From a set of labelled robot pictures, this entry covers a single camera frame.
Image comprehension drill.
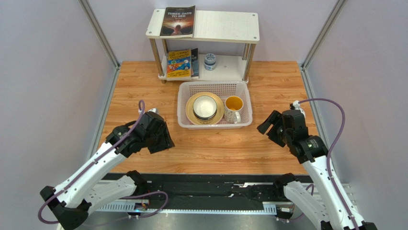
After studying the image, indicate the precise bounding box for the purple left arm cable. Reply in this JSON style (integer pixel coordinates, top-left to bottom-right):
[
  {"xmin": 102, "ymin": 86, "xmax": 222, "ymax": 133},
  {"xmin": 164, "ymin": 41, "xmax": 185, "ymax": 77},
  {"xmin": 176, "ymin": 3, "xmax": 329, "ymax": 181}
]
[{"xmin": 37, "ymin": 100, "xmax": 170, "ymax": 225}]

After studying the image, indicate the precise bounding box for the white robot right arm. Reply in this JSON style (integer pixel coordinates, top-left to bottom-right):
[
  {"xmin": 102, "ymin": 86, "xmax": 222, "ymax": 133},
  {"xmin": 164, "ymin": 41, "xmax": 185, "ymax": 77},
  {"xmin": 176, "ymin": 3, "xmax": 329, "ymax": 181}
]
[{"xmin": 257, "ymin": 110, "xmax": 376, "ymax": 230}]

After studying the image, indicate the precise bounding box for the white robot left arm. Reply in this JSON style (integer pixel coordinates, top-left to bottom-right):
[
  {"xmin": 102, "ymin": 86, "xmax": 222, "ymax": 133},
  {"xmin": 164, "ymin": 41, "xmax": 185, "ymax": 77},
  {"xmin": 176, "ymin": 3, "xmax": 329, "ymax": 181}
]
[{"xmin": 40, "ymin": 111, "xmax": 175, "ymax": 230}]

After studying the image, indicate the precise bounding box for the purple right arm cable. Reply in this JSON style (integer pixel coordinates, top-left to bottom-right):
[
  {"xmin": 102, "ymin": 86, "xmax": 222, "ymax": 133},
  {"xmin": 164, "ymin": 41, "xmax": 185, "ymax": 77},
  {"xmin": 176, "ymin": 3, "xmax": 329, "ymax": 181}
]
[{"xmin": 276, "ymin": 98, "xmax": 361, "ymax": 230}]

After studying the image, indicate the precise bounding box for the yellow treehouse book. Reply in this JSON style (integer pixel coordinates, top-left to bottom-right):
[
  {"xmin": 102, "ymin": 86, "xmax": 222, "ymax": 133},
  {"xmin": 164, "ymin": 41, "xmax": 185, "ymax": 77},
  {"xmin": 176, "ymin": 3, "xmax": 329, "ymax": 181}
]
[{"xmin": 166, "ymin": 49, "xmax": 192, "ymax": 81}]

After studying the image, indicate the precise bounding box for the white plastic basket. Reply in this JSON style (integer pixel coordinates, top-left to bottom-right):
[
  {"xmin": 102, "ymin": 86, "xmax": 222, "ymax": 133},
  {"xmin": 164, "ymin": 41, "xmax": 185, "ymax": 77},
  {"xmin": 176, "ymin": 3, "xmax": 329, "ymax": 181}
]
[{"xmin": 177, "ymin": 81, "xmax": 253, "ymax": 130}]

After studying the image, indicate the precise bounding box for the white two-tier shelf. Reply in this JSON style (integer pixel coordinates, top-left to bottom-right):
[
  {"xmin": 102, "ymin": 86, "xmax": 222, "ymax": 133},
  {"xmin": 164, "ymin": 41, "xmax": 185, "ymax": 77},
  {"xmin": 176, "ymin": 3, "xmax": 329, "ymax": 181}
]
[{"xmin": 146, "ymin": 9, "xmax": 260, "ymax": 83}]

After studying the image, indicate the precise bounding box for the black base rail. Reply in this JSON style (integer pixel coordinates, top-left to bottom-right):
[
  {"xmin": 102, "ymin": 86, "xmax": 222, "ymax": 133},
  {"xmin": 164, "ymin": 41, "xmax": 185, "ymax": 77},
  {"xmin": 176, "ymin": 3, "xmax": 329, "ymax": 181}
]
[{"xmin": 99, "ymin": 174, "xmax": 300, "ymax": 219}]

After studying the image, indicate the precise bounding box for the dark Three Days book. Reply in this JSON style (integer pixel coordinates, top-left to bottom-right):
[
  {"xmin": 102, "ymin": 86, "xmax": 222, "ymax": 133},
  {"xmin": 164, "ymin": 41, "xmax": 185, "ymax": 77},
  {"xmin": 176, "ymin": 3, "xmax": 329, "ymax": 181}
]
[{"xmin": 159, "ymin": 6, "xmax": 196, "ymax": 38}]

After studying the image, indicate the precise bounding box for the blue white ceramic jar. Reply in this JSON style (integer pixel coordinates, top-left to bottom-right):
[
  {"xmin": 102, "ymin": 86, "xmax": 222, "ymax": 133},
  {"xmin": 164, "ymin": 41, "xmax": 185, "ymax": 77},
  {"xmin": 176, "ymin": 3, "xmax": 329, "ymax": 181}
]
[{"xmin": 204, "ymin": 53, "xmax": 216, "ymax": 71}]

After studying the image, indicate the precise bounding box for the white bowl dark outside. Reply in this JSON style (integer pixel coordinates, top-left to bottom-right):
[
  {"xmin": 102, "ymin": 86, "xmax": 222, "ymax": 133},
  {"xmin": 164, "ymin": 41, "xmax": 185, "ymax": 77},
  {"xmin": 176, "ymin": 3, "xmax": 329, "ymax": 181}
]
[{"xmin": 193, "ymin": 96, "xmax": 217, "ymax": 119}]

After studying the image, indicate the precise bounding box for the yellow plate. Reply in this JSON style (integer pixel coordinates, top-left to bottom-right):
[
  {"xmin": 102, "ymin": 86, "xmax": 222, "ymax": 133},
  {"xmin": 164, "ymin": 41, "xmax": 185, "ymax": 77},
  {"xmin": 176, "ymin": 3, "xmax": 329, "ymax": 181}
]
[{"xmin": 185, "ymin": 92, "xmax": 224, "ymax": 125}]

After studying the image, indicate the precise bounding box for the patterned mug yellow inside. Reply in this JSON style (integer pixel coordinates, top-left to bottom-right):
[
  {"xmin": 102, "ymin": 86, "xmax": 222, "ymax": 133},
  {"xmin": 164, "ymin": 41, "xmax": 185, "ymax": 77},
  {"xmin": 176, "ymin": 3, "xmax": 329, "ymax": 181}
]
[{"xmin": 224, "ymin": 96, "xmax": 244, "ymax": 124}]

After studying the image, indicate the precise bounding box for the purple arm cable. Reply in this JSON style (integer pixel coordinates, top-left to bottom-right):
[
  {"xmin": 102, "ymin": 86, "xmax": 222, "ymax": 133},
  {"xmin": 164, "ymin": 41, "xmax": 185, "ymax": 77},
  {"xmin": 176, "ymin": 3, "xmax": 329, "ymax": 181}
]
[
  {"xmin": 276, "ymin": 98, "xmax": 361, "ymax": 230},
  {"xmin": 37, "ymin": 100, "xmax": 170, "ymax": 225}
]

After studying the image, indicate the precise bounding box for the dark blue book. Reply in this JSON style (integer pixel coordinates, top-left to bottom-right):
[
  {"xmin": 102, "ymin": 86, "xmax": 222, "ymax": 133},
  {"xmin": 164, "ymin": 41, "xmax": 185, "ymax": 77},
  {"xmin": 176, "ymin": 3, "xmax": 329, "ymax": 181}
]
[{"xmin": 191, "ymin": 48, "xmax": 199, "ymax": 78}]

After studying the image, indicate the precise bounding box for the grey patterned bowl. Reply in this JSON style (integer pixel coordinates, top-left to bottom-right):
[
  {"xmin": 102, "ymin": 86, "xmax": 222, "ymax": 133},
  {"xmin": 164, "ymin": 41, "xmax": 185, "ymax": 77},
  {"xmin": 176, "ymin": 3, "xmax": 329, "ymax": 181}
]
[{"xmin": 191, "ymin": 114, "xmax": 219, "ymax": 125}]

